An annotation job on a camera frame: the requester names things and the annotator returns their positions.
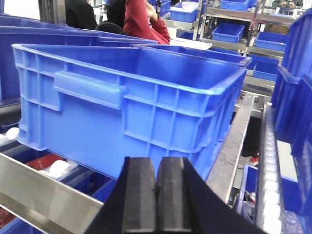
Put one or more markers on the person in red sweater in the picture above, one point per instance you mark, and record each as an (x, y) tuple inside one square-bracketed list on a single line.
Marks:
[(142, 21)]

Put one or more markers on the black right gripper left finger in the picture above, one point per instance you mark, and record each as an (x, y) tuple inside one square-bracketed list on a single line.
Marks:
[(131, 206)]

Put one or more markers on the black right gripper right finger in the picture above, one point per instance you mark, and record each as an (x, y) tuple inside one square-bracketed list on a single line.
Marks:
[(186, 205)]

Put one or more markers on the roller conveyor track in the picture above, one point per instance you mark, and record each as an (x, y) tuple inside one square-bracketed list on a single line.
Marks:
[(269, 212)]

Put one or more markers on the person in black clothing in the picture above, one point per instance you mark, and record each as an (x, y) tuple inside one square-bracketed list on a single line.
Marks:
[(80, 14)]

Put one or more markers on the blue crate at left rear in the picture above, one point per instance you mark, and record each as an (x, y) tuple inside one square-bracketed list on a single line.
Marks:
[(41, 35)]

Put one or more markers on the blue crate at right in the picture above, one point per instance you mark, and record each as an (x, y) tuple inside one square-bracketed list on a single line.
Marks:
[(292, 104)]

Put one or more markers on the stainless steel shelf rail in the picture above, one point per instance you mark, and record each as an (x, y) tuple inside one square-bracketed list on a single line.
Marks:
[(45, 203)]

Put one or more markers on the large blue crate upper shelf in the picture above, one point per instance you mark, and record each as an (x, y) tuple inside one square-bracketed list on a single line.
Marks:
[(98, 105)]

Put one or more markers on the blue crate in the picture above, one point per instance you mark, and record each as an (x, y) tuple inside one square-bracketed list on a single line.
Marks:
[(41, 35), (292, 104)]

